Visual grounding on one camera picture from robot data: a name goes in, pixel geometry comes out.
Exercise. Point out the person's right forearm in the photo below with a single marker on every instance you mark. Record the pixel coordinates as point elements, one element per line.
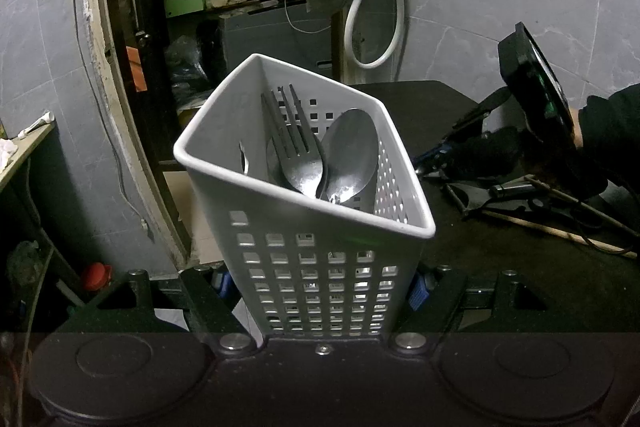
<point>610,127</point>

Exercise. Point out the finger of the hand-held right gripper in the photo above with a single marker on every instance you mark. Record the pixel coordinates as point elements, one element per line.
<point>442,152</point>
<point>487,104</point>

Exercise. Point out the dark grey cabinet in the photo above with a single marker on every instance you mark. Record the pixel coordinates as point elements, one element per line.
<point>270,42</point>

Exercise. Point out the white crumpled tissue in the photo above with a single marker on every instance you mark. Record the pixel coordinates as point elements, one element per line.
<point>7,152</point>

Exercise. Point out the white tube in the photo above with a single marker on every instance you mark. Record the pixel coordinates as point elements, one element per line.
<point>37,123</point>

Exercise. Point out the red bottle cap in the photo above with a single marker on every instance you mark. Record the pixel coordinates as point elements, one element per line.
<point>96,277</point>

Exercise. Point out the plain wooden chopstick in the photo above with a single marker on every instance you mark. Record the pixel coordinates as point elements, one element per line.
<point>550,231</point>

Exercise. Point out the dark door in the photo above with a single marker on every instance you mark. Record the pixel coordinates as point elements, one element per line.
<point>120,7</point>

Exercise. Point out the green box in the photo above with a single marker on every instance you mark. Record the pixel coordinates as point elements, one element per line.
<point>185,2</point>

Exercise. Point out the cardboard sheet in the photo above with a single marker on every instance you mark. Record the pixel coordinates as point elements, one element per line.
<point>200,217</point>

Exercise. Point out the metal spoon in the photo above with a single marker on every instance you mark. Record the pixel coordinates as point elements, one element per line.
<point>350,152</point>

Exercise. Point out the white perforated utensil basket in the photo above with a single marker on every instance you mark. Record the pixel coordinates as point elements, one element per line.
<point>300,267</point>

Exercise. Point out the pile of dark plastic bags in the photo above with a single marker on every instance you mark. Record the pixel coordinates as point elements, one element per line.
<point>190,67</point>

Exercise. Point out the pale door frame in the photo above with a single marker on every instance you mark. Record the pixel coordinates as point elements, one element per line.
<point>142,177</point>

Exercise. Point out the metal fork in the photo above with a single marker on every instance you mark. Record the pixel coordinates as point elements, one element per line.
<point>300,167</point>

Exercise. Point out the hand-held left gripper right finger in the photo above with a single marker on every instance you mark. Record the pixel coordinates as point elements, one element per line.
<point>419,294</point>

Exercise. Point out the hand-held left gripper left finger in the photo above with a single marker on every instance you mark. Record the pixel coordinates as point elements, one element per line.
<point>226,284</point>

